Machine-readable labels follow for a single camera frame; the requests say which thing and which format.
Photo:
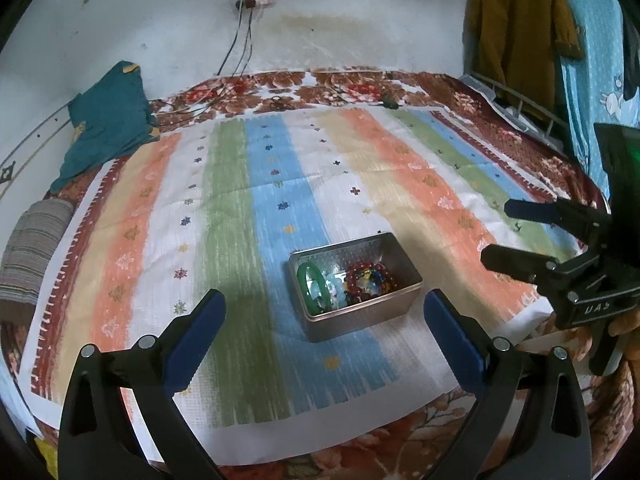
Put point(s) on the green jade bangle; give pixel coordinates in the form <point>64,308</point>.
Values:
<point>312,285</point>

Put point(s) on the person right hand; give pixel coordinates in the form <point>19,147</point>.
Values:
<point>625,324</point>

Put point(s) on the silver metal tin box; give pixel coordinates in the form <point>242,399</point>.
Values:
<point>371,280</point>

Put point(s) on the floral red brown bedsheet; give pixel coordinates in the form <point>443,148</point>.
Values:
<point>332,446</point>

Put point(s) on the teal folded cloth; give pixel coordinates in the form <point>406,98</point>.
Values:
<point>112,119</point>

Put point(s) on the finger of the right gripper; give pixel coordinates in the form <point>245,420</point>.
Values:
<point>527,267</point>
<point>568,215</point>

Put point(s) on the small black device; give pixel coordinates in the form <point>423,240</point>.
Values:
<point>390,104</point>

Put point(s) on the grey striped pillow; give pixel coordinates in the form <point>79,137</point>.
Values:
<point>30,248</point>

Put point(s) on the mustard brown hanging garment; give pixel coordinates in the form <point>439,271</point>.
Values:
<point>519,41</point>

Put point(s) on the striped colourful woven mat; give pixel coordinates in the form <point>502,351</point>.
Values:
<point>226,205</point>

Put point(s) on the dark tangled item on bedsheet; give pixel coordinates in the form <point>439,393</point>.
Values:
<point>279,104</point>

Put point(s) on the white wire rack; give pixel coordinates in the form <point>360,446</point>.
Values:
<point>520,112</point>

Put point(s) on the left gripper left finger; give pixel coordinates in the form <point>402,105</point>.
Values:
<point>187,339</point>

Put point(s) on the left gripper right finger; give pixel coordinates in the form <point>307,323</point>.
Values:
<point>461,340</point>

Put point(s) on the blue cartoon print cloth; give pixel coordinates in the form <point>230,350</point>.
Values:
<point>594,86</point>

